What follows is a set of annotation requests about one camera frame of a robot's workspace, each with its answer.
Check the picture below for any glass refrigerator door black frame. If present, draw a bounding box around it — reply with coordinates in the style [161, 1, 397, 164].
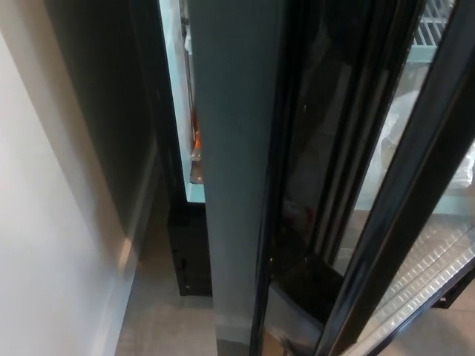
[187, 0, 475, 356]

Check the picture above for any black refrigerator cabinet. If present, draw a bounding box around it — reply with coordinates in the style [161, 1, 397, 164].
[128, 0, 475, 311]

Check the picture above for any bag of orange carrots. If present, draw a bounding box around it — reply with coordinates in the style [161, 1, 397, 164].
[189, 125, 204, 186]

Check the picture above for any large white plastic bag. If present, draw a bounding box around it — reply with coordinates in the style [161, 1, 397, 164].
[373, 90, 475, 190]

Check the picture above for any white wire refrigerator shelf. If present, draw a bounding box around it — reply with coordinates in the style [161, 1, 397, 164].
[413, 0, 459, 49]

